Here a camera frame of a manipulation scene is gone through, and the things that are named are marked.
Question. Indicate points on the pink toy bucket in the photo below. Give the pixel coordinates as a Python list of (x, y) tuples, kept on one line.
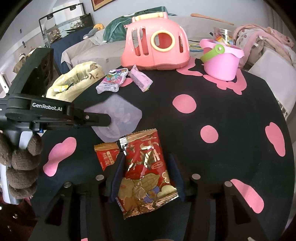
[(222, 67)]

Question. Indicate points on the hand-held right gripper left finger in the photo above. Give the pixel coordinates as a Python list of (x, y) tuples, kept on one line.
[(115, 183)]

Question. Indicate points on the yellow loop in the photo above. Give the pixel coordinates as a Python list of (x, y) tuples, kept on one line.
[(195, 43)]

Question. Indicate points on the yellow potato chips packet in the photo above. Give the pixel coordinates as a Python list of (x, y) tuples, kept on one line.
[(61, 88)]

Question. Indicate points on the green blanket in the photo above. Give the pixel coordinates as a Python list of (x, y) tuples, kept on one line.
[(115, 27)]

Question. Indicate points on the dark blue cloth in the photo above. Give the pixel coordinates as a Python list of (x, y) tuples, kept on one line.
[(60, 46)]

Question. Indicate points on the person's left hand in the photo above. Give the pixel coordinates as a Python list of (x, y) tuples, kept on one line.
[(23, 166)]

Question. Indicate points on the pink wrapper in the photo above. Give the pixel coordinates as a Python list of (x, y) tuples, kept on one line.
[(141, 78)]

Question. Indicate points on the blue loop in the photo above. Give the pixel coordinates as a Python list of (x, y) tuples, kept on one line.
[(196, 48)]

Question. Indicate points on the clear packet of toys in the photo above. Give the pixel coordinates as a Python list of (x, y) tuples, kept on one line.
[(223, 36)]

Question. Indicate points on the pink toy carrier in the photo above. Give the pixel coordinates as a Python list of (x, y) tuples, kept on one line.
[(143, 60)]

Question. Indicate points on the small red framed picture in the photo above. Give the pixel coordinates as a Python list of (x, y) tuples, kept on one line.
[(101, 4)]

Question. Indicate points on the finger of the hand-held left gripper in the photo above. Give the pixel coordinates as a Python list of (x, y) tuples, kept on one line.
[(94, 119)]

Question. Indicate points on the white cushion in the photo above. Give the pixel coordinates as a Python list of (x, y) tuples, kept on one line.
[(272, 67)]

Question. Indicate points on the translucent plastic bag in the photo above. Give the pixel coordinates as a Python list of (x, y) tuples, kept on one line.
[(124, 113)]

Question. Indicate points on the small red snack packet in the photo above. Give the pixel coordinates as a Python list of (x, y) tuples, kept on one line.
[(106, 155)]

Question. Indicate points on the red peanut snack packet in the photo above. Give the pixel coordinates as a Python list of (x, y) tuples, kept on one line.
[(143, 162)]

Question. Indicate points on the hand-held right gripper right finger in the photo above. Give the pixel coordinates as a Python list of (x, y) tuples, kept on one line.
[(176, 177)]

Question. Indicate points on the colourful cartoon wrapper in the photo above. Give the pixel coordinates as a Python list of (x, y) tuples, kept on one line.
[(112, 80)]

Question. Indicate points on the pink blanket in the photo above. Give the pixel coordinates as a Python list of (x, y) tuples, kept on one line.
[(261, 39)]

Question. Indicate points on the black pink spotted tablecloth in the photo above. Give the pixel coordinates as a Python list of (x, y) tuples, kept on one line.
[(231, 111)]

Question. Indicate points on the grey orange plush toy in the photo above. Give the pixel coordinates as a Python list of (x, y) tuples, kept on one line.
[(92, 32)]

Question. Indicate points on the wooden spoon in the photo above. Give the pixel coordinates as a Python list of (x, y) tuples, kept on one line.
[(212, 18)]

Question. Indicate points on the glass fish tank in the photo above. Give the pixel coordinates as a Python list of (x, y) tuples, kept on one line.
[(67, 25)]

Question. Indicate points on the grey covered sofa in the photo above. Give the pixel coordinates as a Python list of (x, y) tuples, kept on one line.
[(92, 53)]

